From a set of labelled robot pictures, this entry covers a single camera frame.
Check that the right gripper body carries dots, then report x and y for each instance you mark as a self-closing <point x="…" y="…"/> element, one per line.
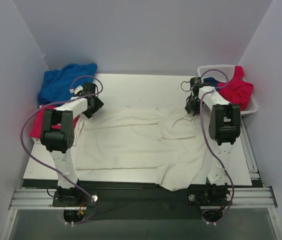
<point x="191" y="104"/>

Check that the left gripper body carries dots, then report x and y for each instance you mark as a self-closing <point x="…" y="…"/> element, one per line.
<point x="94" y="106"/>

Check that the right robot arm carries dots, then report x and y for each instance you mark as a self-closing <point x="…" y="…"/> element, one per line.
<point x="221" y="124"/>

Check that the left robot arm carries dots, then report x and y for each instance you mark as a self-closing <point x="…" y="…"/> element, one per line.
<point x="58" y="135"/>

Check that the blue t-shirt in basket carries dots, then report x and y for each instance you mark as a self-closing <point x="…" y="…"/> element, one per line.
<point x="210" y="81"/>

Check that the blue t-shirt pile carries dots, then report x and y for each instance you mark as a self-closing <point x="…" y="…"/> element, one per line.
<point x="57" y="83"/>

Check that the white plastic basket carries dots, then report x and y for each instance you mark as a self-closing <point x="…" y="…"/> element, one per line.
<point x="223" y="73"/>

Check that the red t-shirt in basket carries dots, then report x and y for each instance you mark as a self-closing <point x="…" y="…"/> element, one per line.
<point x="237" y="91"/>

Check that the folded red t-shirt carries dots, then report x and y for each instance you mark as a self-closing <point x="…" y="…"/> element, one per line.
<point x="35" y="132"/>

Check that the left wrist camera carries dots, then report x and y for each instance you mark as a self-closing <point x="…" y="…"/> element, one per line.
<point x="77" y="90"/>

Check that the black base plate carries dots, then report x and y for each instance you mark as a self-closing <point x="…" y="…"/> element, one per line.
<point x="141" y="201"/>

